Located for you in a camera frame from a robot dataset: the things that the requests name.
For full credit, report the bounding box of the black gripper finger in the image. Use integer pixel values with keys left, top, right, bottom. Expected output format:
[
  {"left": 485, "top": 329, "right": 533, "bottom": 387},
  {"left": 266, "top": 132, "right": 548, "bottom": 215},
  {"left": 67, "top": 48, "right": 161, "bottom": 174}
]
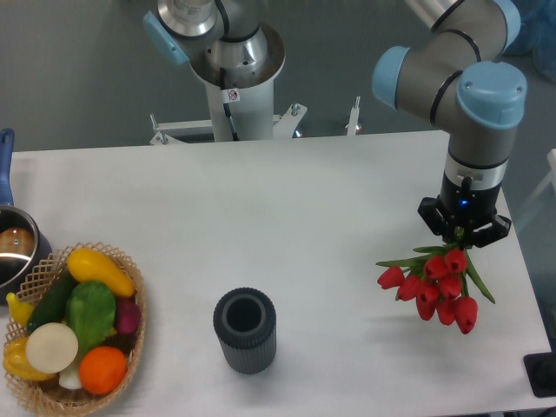
[
  {"left": 464, "top": 214, "right": 512, "bottom": 248},
  {"left": 418, "top": 197, "right": 455, "bottom": 243}
]

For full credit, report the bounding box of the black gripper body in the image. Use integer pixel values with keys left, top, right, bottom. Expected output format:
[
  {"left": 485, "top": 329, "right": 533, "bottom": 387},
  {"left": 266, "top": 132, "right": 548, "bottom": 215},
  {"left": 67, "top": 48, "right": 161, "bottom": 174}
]
[{"left": 439, "top": 174, "right": 501, "bottom": 227}]

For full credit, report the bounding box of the red tulip bouquet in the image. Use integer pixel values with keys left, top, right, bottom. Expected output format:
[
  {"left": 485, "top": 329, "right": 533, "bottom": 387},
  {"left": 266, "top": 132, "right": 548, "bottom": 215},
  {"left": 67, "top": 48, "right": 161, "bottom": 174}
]
[{"left": 376, "top": 227, "right": 495, "bottom": 334}]

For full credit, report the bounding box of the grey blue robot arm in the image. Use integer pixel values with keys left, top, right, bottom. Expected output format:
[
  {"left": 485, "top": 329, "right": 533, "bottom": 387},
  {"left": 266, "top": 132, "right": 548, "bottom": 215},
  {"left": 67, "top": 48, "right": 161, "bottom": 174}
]
[{"left": 142, "top": 1, "right": 527, "bottom": 248}]

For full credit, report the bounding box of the black device at table edge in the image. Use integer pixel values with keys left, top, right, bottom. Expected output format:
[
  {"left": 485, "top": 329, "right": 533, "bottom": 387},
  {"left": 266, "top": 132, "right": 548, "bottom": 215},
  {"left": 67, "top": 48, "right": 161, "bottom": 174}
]
[{"left": 523, "top": 352, "right": 555, "bottom": 398}]

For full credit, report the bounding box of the blue plastic bag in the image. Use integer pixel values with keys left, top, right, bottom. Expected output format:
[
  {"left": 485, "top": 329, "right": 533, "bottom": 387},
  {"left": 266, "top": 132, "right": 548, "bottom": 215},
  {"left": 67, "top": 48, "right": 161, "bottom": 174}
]
[{"left": 504, "top": 0, "right": 555, "bottom": 83}]

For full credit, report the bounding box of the dark grey ribbed vase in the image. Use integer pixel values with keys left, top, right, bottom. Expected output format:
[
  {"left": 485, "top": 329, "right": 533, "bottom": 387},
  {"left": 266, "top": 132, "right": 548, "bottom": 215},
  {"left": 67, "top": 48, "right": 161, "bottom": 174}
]
[{"left": 213, "top": 288, "right": 277, "bottom": 374}]

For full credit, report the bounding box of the yellow squash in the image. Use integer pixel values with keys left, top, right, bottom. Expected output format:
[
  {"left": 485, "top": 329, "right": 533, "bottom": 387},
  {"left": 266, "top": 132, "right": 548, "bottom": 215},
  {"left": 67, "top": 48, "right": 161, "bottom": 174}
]
[{"left": 66, "top": 248, "right": 136, "bottom": 298}]

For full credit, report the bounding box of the green lettuce leaf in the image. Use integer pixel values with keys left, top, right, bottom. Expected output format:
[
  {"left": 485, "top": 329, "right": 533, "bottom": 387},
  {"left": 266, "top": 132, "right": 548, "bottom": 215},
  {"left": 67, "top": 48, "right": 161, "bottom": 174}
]
[{"left": 65, "top": 281, "right": 116, "bottom": 360}]

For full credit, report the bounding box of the orange fruit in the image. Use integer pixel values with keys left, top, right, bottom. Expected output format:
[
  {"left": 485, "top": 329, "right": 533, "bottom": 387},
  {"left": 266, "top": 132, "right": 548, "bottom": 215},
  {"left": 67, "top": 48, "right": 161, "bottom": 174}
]
[{"left": 78, "top": 346, "right": 127, "bottom": 395}]

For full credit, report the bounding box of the dark green cucumber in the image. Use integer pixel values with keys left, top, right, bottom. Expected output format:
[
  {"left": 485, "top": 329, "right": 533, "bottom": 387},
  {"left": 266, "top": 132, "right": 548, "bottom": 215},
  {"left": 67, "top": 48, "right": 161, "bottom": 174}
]
[{"left": 26, "top": 270, "right": 78, "bottom": 334}]

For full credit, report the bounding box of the white onion half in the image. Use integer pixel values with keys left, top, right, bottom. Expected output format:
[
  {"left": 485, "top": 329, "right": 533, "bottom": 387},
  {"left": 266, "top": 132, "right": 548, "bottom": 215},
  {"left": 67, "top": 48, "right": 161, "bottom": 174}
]
[{"left": 25, "top": 322, "right": 78, "bottom": 374}]

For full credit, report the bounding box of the yellow banana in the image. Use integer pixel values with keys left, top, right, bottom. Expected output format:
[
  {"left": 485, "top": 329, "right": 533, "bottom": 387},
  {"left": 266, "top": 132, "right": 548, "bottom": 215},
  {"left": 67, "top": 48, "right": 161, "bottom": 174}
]
[{"left": 6, "top": 293, "right": 35, "bottom": 328}]

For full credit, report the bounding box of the yellow bell pepper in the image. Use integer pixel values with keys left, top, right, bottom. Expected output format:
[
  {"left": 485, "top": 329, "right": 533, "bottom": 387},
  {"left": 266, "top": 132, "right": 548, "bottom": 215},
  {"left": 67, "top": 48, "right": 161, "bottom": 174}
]
[{"left": 3, "top": 337, "right": 56, "bottom": 381}]

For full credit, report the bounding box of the white frame at right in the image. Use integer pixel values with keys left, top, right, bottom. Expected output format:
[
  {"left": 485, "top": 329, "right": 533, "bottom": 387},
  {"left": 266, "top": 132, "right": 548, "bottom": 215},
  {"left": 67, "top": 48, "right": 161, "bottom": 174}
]
[{"left": 513, "top": 149, "right": 555, "bottom": 232}]

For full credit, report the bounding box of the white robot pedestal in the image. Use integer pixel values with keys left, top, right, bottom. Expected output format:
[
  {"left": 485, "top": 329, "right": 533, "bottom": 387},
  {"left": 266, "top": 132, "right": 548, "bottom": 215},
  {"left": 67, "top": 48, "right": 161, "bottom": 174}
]
[{"left": 149, "top": 82, "right": 363, "bottom": 146}]

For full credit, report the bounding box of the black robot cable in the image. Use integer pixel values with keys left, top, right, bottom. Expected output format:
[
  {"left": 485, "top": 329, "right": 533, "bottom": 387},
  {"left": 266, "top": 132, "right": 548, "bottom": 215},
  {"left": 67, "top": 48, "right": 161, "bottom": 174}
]
[{"left": 218, "top": 67, "right": 240, "bottom": 142}]

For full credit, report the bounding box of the blue handled saucepan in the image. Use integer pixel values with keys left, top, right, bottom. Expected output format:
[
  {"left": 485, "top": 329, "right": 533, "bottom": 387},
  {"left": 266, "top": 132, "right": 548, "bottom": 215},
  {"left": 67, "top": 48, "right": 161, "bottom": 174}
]
[{"left": 1, "top": 128, "right": 51, "bottom": 306}]

